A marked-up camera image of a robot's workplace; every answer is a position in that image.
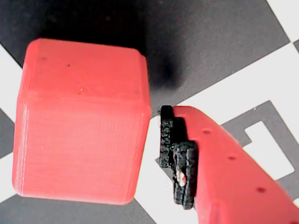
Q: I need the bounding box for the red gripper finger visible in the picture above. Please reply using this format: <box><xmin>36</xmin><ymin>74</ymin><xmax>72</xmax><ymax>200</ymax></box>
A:
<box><xmin>155</xmin><ymin>105</ymin><xmax>299</xmax><ymax>224</ymax></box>

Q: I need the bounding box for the red cube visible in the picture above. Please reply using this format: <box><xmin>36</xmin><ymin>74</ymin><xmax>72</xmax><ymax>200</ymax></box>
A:
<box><xmin>12</xmin><ymin>38</ymin><xmax>151</xmax><ymax>206</ymax></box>

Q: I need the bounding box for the black white marker board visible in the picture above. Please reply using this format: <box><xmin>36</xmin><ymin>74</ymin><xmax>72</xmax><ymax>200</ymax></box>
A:
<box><xmin>0</xmin><ymin>0</ymin><xmax>299</xmax><ymax>224</ymax></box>

